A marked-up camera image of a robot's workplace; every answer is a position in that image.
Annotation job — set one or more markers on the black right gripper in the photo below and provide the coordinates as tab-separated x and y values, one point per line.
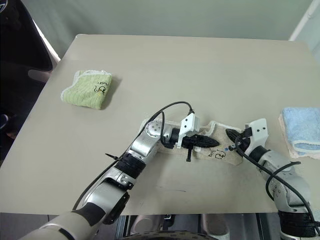
245	141

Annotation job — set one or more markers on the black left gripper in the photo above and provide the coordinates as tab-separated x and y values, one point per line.
190	142

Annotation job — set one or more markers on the beige towel with white trim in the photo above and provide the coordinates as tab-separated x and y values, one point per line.
212	156

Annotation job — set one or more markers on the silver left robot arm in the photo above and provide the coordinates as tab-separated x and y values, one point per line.
145	147

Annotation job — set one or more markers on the folded green towel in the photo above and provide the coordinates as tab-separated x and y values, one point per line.
85	92

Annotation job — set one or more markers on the pinkish rounded shape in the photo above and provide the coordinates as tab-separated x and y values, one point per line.
145	225
216	223

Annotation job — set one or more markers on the black zip tie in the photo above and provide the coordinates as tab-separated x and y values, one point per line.
112	156

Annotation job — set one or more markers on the black chair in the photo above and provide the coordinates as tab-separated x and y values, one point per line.
20	50

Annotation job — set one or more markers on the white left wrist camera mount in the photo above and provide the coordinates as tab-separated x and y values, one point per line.
187	125

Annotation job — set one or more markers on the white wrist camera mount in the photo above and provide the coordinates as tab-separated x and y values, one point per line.
187	125
260	132

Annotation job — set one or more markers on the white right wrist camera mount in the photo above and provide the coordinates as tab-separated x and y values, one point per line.
260	132

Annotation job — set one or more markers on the white wall trim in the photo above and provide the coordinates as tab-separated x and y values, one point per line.
303	20

